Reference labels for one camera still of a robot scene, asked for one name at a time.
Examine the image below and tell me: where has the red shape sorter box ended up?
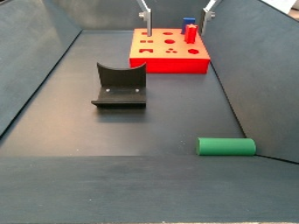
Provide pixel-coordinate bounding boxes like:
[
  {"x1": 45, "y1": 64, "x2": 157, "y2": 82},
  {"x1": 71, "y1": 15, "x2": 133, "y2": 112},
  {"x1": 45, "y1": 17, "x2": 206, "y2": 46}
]
[{"x1": 127, "y1": 28, "x2": 210, "y2": 74}]

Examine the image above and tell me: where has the red star peg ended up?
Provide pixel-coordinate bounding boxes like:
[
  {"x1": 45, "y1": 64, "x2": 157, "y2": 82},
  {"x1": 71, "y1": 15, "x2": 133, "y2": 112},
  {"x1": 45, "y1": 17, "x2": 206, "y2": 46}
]
[{"x1": 184, "y1": 24, "x2": 197, "y2": 44}]

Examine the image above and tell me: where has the green cylinder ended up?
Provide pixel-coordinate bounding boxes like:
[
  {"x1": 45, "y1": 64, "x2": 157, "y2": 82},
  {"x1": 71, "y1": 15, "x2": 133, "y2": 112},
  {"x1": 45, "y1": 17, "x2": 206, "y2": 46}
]
[{"x1": 196, "y1": 137, "x2": 256, "y2": 156}]

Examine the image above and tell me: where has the black curved cradle holder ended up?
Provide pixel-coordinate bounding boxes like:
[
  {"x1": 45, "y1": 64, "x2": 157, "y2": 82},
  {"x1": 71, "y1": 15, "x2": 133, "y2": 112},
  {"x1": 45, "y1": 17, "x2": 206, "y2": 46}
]
[{"x1": 90, "y1": 64, "x2": 145, "y2": 108}]

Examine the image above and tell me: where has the blue rounded peg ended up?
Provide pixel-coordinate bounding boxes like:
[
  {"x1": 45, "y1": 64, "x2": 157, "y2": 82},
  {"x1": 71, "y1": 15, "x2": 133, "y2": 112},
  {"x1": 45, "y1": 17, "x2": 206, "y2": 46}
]
[{"x1": 181, "y1": 17, "x2": 194, "y2": 34}]

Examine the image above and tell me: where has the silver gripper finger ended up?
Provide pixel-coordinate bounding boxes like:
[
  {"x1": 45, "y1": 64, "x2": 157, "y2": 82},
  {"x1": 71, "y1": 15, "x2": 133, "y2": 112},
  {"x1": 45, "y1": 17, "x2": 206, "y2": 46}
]
[
  {"x1": 136, "y1": 0, "x2": 152, "y2": 37},
  {"x1": 200, "y1": 0, "x2": 221, "y2": 35}
]

